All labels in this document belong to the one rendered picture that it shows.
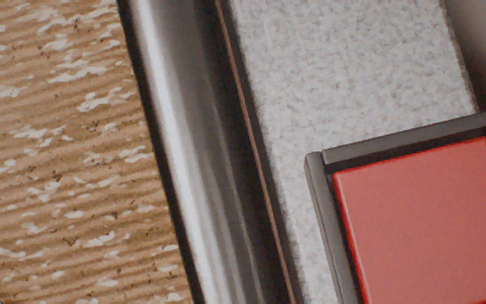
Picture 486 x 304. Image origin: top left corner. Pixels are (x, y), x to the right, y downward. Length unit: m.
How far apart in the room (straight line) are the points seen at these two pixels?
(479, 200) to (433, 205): 0.02
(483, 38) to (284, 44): 0.80
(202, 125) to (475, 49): 0.85
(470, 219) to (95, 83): 0.14
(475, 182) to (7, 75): 0.17
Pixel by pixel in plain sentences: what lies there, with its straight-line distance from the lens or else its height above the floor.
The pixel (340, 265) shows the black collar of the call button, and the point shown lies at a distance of 0.39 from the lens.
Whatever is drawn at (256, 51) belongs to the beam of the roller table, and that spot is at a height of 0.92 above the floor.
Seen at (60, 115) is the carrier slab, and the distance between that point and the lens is 0.40.
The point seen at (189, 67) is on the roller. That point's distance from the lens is 0.42.
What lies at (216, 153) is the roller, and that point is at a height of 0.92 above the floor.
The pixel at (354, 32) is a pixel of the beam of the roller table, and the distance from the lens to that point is 0.43.
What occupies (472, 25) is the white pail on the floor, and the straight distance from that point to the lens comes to 1.20.
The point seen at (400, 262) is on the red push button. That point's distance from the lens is 0.39.
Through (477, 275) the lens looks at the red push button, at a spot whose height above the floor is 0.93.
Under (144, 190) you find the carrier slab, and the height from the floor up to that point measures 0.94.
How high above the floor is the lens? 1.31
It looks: 75 degrees down
